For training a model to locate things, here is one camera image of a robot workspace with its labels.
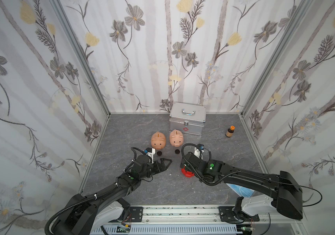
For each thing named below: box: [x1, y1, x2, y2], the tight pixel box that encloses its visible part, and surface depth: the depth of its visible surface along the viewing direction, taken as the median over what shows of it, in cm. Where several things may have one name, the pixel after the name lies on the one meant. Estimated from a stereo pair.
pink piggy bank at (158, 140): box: [150, 131, 167, 151], surface depth 95 cm
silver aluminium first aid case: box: [168, 101, 207, 137], surface depth 103 cm
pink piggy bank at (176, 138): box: [169, 129, 184, 148], surface depth 97 cm
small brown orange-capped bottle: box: [225, 125, 236, 138], surface depth 103 cm
